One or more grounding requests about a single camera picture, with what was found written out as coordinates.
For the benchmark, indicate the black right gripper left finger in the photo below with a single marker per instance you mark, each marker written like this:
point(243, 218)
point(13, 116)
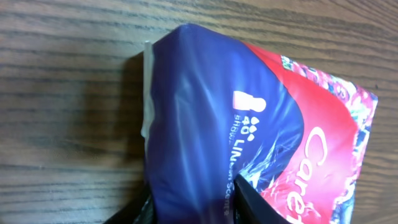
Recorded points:
point(137, 211)

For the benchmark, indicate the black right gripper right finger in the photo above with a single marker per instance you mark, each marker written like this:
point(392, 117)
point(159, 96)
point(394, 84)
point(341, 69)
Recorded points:
point(250, 208)

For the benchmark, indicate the purple red pad pack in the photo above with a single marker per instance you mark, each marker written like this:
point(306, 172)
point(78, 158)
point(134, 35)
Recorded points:
point(216, 107)

